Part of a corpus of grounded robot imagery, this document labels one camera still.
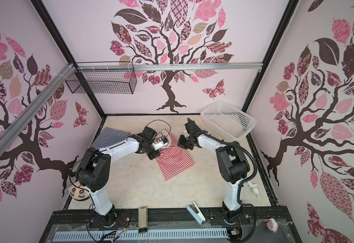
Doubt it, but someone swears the silver aluminium bar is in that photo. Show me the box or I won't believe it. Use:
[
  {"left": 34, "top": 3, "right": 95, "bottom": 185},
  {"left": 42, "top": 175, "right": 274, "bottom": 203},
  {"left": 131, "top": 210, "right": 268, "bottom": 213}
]
[
  {"left": 77, "top": 62, "right": 263, "bottom": 71},
  {"left": 0, "top": 63, "right": 75, "bottom": 157}
]

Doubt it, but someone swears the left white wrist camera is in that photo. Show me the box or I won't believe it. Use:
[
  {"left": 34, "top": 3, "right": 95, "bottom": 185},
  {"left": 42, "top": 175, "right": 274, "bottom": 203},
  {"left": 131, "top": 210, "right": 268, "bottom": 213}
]
[{"left": 152, "top": 137, "right": 169, "bottom": 150}]

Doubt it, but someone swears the grey rectangular block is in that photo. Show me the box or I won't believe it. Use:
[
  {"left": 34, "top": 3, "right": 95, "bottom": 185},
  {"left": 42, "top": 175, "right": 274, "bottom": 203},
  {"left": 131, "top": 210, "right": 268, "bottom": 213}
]
[{"left": 138, "top": 207, "right": 148, "bottom": 233}]

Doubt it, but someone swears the silver left aluminium bar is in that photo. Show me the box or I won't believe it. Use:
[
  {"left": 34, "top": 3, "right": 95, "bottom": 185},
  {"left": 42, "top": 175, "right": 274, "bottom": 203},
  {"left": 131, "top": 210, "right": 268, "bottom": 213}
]
[{"left": 0, "top": 63, "right": 75, "bottom": 157}]

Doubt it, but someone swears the silver rear aluminium bar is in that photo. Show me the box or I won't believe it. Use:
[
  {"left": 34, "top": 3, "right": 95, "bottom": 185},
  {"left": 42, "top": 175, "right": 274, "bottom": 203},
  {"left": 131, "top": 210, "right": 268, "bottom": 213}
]
[{"left": 77, "top": 62, "right": 263, "bottom": 71}]

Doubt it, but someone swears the red white striped tank top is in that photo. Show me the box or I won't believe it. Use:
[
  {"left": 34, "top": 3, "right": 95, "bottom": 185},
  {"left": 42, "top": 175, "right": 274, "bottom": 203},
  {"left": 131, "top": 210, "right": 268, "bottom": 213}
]
[{"left": 156, "top": 129, "right": 194, "bottom": 180}]

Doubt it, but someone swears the white slotted cable duct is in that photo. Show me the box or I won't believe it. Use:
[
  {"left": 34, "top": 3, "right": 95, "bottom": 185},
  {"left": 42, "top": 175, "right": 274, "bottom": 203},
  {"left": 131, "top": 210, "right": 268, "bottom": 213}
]
[{"left": 51, "top": 228, "right": 228, "bottom": 243}]

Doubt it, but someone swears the small white figurine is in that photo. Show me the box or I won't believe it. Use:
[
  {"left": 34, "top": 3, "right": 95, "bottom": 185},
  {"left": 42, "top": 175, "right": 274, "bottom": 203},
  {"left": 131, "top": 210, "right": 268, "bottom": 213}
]
[{"left": 247, "top": 181, "right": 261, "bottom": 198}]

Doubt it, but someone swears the plush doll striped hat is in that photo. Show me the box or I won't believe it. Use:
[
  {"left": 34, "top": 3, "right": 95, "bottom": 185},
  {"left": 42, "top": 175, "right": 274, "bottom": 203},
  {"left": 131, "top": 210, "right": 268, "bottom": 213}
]
[{"left": 68, "top": 185, "right": 90, "bottom": 201}]

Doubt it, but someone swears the navy white striped tank top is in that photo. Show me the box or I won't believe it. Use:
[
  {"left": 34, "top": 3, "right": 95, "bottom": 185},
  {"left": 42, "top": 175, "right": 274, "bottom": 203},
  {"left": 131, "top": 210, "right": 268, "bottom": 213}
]
[{"left": 91, "top": 127, "right": 130, "bottom": 149}]

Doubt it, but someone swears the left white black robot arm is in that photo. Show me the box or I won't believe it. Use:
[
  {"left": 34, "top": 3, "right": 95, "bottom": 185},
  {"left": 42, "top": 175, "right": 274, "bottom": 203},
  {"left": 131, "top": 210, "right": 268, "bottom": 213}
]
[{"left": 75, "top": 127, "right": 170, "bottom": 227}]

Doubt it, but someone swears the white plastic laundry basket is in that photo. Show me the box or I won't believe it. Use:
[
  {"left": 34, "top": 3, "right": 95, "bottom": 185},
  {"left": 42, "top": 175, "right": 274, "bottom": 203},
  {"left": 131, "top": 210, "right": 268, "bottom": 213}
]
[{"left": 200, "top": 101, "right": 257, "bottom": 141}]

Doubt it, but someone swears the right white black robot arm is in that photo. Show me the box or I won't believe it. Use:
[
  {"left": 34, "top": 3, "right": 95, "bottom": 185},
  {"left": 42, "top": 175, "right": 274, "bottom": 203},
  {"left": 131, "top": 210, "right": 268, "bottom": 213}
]
[{"left": 178, "top": 118, "right": 251, "bottom": 224}]

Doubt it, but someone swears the black wire mesh basket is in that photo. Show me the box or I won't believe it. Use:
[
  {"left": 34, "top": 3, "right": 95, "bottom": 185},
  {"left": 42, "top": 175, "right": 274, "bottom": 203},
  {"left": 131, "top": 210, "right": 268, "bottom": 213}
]
[{"left": 66, "top": 61, "right": 137, "bottom": 95}]

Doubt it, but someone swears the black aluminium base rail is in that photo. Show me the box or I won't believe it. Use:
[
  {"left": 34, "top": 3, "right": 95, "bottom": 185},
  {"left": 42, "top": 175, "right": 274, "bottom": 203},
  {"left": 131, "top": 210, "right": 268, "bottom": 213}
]
[{"left": 48, "top": 206, "right": 292, "bottom": 228}]

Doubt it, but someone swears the white stapler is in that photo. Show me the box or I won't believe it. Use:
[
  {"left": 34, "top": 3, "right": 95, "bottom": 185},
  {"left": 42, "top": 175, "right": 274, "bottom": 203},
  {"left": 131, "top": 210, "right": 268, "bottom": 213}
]
[{"left": 186, "top": 201, "right": 206, "bottom": 225}]

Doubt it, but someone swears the pink white small toy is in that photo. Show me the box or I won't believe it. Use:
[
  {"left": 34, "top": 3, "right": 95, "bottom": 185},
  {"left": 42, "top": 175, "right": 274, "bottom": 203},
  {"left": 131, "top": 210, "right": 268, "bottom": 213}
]
[{"left": 267, "top": 218, "right": 279, "bottom": 233}]

